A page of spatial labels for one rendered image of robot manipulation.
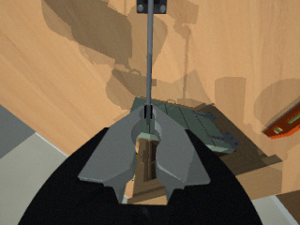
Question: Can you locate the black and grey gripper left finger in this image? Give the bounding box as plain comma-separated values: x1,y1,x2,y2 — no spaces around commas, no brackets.
18,104,146,225

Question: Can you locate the orange spirit level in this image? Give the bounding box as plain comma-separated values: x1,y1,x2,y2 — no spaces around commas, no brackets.
262,103,300,140

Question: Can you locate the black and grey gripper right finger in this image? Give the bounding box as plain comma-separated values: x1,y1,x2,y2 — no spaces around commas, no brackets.
151,104,263,225

